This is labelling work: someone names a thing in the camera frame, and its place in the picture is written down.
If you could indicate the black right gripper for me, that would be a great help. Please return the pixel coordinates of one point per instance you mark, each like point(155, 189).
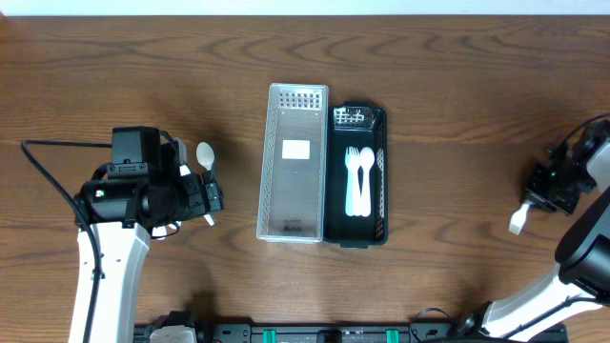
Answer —
point(537, 192)

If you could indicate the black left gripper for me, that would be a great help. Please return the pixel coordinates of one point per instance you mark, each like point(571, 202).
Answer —
point(203, 192)

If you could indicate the beige plastic spoon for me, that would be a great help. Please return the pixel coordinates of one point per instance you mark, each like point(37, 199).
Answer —
point(205, 157)

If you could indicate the white plastic fork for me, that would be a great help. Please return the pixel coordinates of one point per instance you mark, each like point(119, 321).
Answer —
point(519, 218)

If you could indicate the mint green plastic fork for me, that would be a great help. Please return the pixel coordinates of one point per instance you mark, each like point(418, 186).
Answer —
point(349, 203)

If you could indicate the pink plastic fork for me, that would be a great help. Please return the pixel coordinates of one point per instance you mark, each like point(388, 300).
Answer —
point(356, 189)

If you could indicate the black plastic basket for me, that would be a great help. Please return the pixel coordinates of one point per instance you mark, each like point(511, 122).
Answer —
point(358, 125)

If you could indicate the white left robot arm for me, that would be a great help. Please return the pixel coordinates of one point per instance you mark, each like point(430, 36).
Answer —
point(122, 218)

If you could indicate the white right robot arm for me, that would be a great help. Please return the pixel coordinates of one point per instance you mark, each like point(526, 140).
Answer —
point(578, 282)

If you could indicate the clear plastic basket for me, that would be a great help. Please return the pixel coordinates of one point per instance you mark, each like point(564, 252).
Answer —
point(292, 192)

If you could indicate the white label sticker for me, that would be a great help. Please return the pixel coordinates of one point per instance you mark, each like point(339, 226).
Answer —
point(296, 149)

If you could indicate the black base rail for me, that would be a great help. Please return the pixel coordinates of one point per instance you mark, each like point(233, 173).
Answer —
point(187, 327)

